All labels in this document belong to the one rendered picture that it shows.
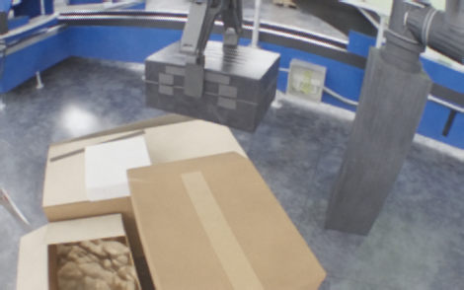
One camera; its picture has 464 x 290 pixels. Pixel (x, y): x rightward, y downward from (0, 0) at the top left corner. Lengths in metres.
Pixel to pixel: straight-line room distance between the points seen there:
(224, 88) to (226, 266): 0.32
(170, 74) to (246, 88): 0.12
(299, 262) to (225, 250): 0.15
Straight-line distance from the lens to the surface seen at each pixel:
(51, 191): 1.32
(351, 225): 1.93
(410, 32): 1.45
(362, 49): 2.72
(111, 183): 1.16
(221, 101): 0.47
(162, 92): 0.51
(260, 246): 0.65
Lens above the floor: 1.40
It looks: 35 degrees down
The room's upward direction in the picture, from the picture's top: 5 degrees clockwise
